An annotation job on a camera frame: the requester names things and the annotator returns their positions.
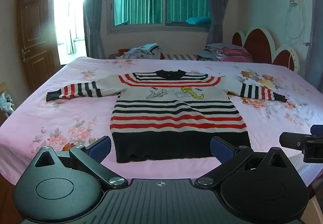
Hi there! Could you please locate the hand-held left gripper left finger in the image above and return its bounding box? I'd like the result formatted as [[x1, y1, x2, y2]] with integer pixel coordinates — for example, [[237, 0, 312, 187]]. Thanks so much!
[[33, 136, 128, 188]]

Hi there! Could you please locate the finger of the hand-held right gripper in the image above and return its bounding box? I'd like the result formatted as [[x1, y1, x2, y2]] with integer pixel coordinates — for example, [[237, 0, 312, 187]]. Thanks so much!
[[310, 124, 323, 136], [279, 132, 323, 164]]

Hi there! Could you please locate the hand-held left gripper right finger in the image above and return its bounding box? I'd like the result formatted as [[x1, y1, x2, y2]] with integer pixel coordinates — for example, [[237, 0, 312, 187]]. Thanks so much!
[[195, 136, 289, 188]]

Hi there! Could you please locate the striped knit sweater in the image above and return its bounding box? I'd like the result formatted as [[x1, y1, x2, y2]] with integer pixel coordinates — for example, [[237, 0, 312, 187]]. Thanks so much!
[[45, 69, 288, 164]]

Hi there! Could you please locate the stack of folded clothes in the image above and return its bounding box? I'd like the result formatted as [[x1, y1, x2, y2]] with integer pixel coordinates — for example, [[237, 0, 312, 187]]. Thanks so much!
[[197, 42, 254, 63]]

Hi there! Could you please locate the loose pile of clothes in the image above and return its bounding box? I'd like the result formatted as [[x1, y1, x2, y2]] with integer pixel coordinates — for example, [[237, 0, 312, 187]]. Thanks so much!
[[116, 43, 163, 60]]

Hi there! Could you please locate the bed with pink floral sheet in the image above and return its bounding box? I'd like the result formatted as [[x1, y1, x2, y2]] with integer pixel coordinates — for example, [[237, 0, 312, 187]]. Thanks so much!
[[0, 56, 323, 186]]

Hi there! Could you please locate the striped cloth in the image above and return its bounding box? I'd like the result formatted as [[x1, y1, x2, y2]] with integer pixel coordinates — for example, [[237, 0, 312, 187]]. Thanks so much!
[[164, 53, 198, 61]]

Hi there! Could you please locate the red and white headboard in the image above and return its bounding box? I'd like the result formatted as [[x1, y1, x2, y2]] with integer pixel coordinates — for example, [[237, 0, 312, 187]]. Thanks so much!
[[231, 26, 302, 73]]

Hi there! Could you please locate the wooden door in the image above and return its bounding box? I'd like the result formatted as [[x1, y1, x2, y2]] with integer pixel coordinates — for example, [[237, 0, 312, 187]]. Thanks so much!
[[16, 0, 61, 91]]

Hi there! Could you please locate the grey curtain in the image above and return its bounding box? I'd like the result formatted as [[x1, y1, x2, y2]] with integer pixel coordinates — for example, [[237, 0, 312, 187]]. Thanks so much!
[[82, 0, 111, 59], [202, 0, 241, 46]]

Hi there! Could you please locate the white wall cable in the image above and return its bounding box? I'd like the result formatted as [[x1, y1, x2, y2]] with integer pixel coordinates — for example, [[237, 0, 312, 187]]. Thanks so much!
[[285, 0, 307, 40]]

